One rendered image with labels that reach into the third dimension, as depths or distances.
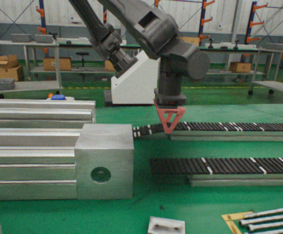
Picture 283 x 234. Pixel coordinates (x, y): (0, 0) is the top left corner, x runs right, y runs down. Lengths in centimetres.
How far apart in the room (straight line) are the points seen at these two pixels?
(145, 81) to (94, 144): 55
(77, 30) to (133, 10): 749
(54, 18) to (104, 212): 783
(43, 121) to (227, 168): 41
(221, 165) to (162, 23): 31
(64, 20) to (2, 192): 772
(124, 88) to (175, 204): 57
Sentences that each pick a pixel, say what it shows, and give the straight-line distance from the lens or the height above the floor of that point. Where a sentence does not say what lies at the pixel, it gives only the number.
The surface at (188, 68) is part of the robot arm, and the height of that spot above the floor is 98.
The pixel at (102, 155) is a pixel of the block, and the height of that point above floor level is 86.
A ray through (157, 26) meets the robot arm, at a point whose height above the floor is 105.
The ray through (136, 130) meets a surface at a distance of 60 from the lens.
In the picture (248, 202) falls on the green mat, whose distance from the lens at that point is 45.
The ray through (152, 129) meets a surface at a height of 81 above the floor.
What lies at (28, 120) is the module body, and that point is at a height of 84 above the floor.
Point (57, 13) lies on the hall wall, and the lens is 811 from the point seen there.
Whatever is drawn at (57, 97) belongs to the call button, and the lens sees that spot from 71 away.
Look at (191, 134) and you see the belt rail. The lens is 61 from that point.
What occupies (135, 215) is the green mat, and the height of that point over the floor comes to 78.
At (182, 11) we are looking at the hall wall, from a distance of 858.
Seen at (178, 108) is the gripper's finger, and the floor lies 88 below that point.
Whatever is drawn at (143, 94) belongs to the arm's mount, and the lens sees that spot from 88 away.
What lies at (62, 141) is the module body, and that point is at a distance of 43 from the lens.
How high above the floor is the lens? 104
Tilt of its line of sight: 21 degrees down
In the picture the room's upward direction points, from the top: 2 degrees clockwise
